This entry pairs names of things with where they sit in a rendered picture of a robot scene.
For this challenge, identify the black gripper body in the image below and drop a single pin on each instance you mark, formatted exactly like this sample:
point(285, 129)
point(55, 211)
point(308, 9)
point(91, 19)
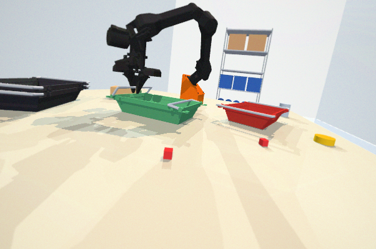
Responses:
point(144, 71)

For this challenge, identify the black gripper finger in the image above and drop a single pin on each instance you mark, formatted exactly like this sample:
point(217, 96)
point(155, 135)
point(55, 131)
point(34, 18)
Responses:
point(140, 80)
point(132, 81)

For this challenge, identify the yellow flat cylinder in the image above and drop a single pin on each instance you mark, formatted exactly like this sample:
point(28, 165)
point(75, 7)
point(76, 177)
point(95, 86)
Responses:
point(324, 140)

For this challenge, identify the green translucent plastic tray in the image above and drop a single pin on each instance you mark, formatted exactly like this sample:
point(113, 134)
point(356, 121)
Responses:
point(155, 107)

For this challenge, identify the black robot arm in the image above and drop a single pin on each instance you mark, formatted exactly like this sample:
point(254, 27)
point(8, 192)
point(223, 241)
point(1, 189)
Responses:
point(150, 24)

